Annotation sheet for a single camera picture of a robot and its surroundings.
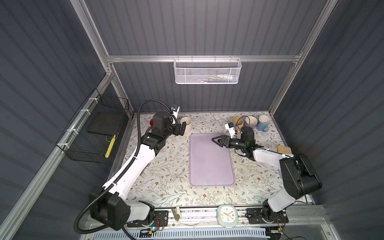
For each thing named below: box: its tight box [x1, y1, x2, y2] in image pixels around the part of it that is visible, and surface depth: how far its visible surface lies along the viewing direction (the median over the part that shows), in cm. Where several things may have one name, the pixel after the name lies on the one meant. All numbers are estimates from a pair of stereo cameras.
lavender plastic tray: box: [189, 133, 235, 187], surface depth 93 cm
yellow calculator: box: [276, 145, 292, 155], surface depth 100 cm
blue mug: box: [257, 115, 271, 132], surface depth 106 cm
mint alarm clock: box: [216, 204, 239, 228], surface depth 74 cm
